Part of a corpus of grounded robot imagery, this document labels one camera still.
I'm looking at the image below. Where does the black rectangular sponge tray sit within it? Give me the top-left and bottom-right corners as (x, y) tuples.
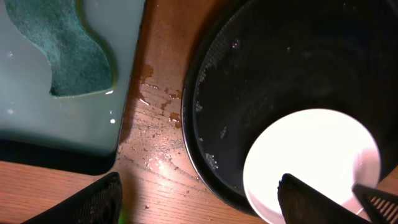
(1, 1), (146, 175)

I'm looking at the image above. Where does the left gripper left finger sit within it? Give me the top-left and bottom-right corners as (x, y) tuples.
(24, 172), (123, 224)

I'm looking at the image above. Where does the round black tray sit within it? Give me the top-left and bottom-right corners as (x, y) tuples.
(182, 0), (397, 215)

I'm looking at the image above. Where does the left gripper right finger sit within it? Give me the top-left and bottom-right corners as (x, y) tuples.
(277, 174), (368, 224)

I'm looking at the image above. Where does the green and yellow sponge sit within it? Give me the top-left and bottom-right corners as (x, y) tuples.
(5, 0), (116, 97)

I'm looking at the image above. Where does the white plate with stain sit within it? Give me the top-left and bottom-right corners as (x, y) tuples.
(243, 109), (381, 223)

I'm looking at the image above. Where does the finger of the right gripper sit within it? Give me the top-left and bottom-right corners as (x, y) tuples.
(353, 184), (397, 224)

